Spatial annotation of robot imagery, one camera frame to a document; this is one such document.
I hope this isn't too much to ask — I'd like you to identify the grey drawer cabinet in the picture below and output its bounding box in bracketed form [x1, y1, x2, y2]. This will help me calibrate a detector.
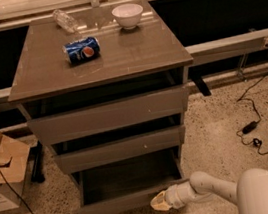
[0, 0, 211, 198]

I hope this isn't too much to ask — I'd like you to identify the grey middle drawer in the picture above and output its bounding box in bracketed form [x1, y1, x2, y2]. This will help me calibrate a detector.
[54, 125, 185, 174]

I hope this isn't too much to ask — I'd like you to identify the white ceramic bowl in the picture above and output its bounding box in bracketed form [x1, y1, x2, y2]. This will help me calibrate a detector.
[112, 3, 143, 29]

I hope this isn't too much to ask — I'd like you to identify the brown cardboard box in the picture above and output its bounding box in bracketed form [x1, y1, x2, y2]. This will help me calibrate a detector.
[0, 132, 30, 212]

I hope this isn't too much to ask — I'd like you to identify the grey bottom drawer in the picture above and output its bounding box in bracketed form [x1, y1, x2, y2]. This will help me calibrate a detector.
[74, 147, 185, 214]

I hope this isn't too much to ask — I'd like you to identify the grey drawer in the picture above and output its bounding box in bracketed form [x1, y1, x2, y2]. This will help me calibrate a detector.
[27, 86, 188, 146]
[74, 147, 185, 214]
[54, 125, 185, 174]

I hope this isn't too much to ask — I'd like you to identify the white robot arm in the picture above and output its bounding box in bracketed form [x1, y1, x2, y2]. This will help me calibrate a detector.
[150, 168, 268, 214]

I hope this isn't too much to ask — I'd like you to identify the blue Pepsi can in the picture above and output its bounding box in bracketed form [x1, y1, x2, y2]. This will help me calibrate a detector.
[62, 37, 100, 64]

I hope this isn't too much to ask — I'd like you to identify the grey top drawer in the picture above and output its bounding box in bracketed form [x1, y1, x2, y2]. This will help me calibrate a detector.
[27, 86, 188, 146]

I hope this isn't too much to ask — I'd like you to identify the clear plastic bottle on cabinet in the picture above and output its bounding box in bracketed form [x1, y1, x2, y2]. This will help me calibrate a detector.
[52, 9, 78, 33]

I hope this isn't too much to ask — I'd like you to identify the black power adapter with cable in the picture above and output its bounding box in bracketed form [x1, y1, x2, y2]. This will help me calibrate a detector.
[223, 44, 268, 169]

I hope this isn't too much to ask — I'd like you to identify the black table leg left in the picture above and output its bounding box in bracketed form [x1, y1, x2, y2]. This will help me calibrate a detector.
[29, 141, 45, 184]

